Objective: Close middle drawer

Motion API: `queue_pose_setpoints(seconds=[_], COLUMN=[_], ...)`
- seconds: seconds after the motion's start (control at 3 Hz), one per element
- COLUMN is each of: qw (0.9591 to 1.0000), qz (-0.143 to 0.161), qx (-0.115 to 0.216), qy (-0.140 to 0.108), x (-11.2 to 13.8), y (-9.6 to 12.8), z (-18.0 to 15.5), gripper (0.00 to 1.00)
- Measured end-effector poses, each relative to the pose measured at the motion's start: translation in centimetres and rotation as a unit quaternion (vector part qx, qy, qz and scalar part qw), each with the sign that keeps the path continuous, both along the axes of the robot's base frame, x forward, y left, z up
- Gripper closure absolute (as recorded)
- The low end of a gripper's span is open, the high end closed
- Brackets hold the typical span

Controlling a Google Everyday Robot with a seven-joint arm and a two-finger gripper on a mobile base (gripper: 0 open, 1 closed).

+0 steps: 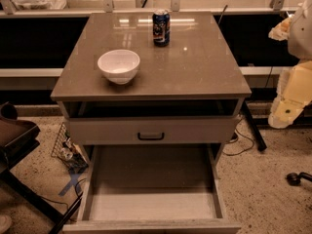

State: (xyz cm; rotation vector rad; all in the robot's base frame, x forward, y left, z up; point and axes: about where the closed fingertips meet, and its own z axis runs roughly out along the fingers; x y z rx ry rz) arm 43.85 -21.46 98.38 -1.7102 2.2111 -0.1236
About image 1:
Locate grey drawer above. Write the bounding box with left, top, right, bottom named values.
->
left=65, top=117, right=239, bottom=145
left=62, top=144, right=240, bottom=234

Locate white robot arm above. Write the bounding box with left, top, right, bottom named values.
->
left=268, top=0, right=312, bottom=129

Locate grey drawer cabinet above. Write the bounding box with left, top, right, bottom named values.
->
left=50, top=11, right=253, bottom=154

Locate white ceramic bowl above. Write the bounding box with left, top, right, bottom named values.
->
left=97, top=49, right=140, bottom=85

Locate blue soda can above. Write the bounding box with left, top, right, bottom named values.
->
left=152, top=10, right=170, bottom=47

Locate black leaning bar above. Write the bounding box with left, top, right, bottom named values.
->
left=242, top=102, right=267, bottom=152

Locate dark chair left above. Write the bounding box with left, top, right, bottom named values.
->
left=0, top=102, right=62, bottom=223

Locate black chair caster leg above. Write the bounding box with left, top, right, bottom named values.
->
left=286, top=172, right=312, bottom=186

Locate black floor cable right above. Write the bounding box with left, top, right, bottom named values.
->
left=222, top=117, right=255, bottom=157

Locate black floor cable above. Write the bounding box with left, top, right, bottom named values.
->
left=222, top=117, right=255, bottom=157
left=38, top=177, right=88, bottom=213

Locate wire basket with clutter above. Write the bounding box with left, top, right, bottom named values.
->
left=51, top=124, right=88, bottom=174

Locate black floor cable left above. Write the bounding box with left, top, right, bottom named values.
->
left=38, top=177, right=88, bottom=213

